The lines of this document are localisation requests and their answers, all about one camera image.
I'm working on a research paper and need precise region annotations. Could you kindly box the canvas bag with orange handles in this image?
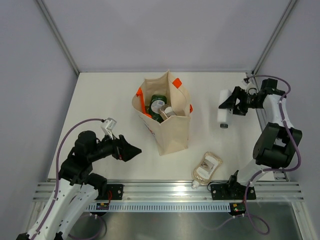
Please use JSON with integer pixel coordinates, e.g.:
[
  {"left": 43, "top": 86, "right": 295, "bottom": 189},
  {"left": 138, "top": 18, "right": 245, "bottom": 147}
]
[{"left": 131, "top": 71, "right": 193, "bottom": 156}]

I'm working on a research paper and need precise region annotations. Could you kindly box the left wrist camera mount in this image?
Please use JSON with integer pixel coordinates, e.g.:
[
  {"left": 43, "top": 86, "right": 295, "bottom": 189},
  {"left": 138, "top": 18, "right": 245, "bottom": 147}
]
[{"left": 100, "top": 117, "right": 117, "bottom": 139}]

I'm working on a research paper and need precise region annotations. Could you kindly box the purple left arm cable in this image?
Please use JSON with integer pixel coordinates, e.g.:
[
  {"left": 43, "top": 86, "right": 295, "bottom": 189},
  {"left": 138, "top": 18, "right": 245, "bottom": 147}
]
[{"left": 31, "top": 118, "right": 108, "bottom": 240}]

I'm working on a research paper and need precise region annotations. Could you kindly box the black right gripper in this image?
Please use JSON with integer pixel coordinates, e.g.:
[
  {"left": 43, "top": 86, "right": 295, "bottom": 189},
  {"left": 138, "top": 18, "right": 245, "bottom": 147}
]
[{"left": 218, "top": 86, "right": 263, "bottom": 116}]

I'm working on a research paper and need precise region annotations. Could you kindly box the white slotted cable duct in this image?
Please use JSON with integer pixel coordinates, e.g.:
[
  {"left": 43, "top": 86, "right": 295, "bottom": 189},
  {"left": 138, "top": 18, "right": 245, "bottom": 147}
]
[{"left": 85, "top": 202, "right": 231, "bottom": 213}]

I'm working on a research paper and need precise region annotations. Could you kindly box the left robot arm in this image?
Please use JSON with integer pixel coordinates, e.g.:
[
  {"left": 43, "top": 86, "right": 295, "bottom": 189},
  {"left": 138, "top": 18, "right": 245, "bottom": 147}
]
[{"left": 17, "top": 130, "right": 142, "bottom": 240}]

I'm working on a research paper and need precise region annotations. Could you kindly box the aluminium frame rail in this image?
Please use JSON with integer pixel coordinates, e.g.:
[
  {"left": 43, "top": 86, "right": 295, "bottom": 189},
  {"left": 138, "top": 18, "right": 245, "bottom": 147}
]
[{"left": 32, "top": 181, "right": 305, "bottom": 203}]

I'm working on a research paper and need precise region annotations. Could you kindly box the clear Malory soap bottle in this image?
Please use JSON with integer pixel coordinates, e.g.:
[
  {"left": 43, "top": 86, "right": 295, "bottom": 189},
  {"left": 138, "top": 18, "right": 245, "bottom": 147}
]
[
  {"left": 191, "top": 151, "right": 223, "bottom": 189},
  {"left": 158, "top": 104, "right": 176, "bottom": 121}
]

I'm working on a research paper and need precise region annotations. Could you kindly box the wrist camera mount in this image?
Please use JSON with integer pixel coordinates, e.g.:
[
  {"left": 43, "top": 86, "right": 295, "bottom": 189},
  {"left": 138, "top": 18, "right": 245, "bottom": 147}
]
[
  {"left": 242, "top": 78, "right": 257, "bottom": 92},
  {"left": 100, "top": 117, "right": 117, "bottom": 139}
]

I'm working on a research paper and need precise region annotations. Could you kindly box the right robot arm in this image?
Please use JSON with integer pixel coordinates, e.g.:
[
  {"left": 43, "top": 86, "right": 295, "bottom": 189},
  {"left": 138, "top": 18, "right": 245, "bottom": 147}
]
[{"left": 210, "top": 76, "right": 303, "bottom": 201}]

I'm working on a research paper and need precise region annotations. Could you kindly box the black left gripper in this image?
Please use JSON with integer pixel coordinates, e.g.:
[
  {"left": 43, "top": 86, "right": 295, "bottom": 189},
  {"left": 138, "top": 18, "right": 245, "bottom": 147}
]
[{"left": 88, "top": 129, "right": 142, "bottom": 163}]

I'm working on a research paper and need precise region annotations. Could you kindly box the white Bonaits lotion tube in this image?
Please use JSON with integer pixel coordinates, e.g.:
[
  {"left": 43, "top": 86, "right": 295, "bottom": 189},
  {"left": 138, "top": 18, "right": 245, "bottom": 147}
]
[{"left": 216, "top": 88, "right": 231, "bottom": 129}]

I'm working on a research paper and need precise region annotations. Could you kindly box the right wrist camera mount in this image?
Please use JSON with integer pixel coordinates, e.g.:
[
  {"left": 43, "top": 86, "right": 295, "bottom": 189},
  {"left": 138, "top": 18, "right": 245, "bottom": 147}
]
[{"left": 242, "top": 78, "right": 257, "bottom": 92}]

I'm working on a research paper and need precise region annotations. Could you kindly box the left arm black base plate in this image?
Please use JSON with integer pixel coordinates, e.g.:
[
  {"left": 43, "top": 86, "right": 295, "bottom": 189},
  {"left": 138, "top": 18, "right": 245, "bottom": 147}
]
[{"left": 96, "top": 184, "right": 124, "bottom": 201}]

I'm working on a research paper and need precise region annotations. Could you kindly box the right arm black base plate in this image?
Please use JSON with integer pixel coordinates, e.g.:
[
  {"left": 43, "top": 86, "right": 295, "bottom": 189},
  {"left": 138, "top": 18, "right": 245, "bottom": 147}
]
[{"left": 208, "top": 182, "right": 246, "bottom": 201}]

